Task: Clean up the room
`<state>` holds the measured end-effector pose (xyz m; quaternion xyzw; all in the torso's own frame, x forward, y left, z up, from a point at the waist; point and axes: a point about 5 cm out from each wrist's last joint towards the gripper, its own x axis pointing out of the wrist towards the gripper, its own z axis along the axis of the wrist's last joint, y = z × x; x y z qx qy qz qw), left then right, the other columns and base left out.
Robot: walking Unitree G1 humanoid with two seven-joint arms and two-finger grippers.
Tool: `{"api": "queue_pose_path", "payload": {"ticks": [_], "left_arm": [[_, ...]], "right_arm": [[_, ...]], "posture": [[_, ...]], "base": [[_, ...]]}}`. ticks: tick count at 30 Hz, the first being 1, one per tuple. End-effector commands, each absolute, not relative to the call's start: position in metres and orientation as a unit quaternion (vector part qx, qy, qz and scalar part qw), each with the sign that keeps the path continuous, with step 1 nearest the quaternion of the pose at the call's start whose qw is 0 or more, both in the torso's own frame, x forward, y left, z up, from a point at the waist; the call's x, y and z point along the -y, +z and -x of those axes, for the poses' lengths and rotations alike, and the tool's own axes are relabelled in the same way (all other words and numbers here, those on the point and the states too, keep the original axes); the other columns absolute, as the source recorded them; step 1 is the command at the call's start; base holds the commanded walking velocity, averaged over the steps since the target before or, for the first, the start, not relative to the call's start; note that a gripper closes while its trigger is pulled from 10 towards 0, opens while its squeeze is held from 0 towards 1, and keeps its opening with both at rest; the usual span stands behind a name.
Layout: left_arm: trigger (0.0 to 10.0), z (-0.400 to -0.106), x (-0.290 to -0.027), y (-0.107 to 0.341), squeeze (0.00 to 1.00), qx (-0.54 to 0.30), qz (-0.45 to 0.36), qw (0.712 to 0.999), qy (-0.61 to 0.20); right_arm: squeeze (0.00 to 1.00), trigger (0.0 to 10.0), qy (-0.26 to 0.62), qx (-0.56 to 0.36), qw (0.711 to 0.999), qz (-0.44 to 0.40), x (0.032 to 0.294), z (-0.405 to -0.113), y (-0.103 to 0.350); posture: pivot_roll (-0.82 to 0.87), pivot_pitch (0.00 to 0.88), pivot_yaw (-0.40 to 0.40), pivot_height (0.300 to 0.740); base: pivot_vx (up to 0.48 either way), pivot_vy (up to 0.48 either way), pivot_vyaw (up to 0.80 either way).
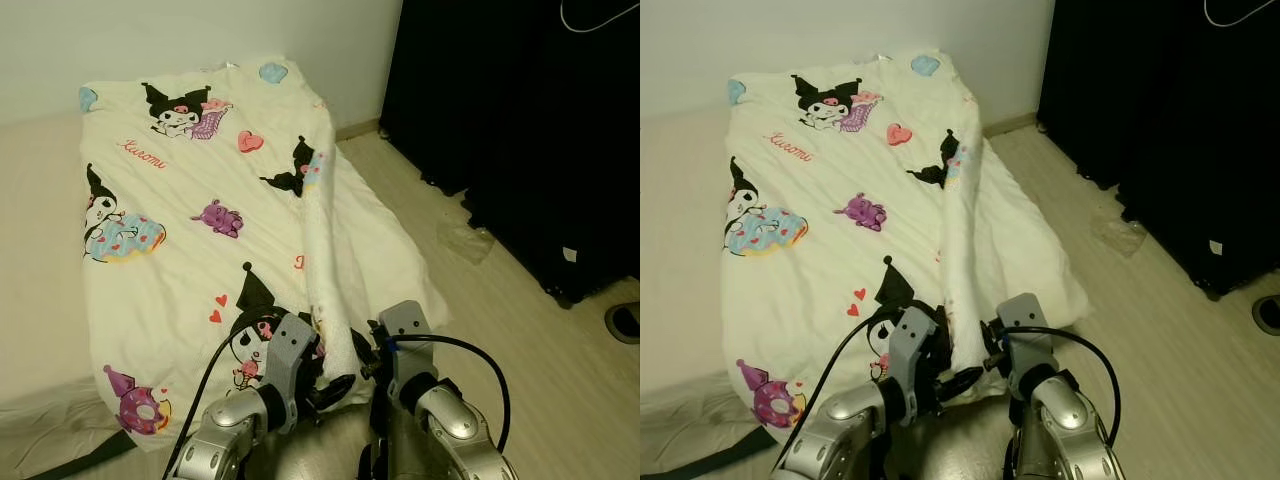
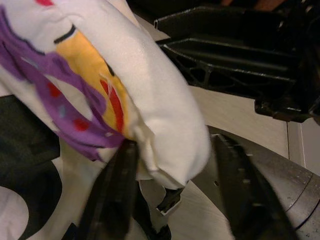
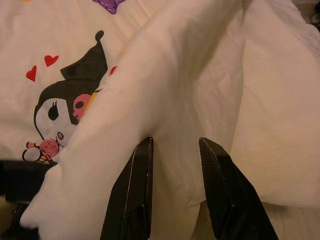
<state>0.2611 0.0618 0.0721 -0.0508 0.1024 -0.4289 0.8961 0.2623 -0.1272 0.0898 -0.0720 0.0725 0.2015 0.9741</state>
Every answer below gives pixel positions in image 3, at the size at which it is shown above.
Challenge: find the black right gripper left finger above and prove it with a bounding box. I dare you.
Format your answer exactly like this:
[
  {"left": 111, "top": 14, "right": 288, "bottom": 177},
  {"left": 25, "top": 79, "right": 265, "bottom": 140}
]
[{"left": 99, "top": 136, "right": 155, "bottom": 240}]

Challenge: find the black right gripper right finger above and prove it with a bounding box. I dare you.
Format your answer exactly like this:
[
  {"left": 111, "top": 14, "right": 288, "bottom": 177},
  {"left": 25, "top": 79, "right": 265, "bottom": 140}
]
[{"left": 198, "top": 136, "right": 280, "bottom": 240}]

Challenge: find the cream cartoon print blanket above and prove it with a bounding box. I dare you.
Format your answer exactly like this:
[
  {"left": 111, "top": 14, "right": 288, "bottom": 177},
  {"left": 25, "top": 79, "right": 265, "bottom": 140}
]
[{"left": 0, "top": 0, "right": 320, "bottom": 240}]

